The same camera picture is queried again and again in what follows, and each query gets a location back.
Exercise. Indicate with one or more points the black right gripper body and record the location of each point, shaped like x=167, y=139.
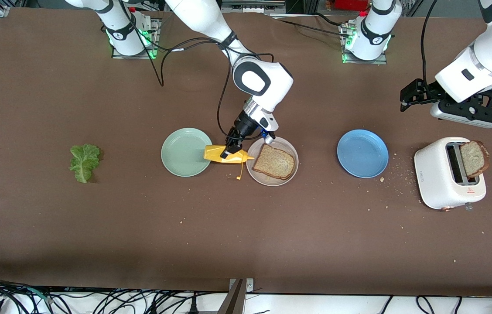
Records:
x=244, y=124

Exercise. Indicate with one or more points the yellow mustard squeeze bottle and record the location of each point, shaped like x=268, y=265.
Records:
x=215, y=153

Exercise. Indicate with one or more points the brown bread slice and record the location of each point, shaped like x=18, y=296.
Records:
x=473, y=158
x=274, y=162

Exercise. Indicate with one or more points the green lettuce leaf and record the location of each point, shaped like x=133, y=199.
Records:
x=83, y=161

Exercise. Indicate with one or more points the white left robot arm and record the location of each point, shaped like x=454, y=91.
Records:
x=374, y=35

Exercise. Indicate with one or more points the beige plate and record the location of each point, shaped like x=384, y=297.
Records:
x=283, y=142

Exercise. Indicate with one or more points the light green plate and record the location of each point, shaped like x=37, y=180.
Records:
x=182, y=152

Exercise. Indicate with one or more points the blue plate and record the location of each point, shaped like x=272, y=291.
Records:
x=363, y=153

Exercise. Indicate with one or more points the white toaster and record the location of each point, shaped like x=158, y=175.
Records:
x=433, y=174

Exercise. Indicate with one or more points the red box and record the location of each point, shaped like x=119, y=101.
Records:
x=350, y=4

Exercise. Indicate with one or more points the grey metal rack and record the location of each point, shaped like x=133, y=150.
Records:
x=252, y=6

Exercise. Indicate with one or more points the dark metal bar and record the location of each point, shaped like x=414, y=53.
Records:
x=233, y=301

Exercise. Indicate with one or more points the black power plug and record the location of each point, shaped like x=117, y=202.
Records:
x=193, y=306

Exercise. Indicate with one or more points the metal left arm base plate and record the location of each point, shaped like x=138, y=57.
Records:
x=359, y=61

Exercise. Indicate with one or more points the silver table edge bracket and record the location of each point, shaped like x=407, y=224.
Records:
x=249, y=285

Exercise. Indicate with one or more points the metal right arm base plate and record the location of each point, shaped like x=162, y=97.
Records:
x=119, y=56

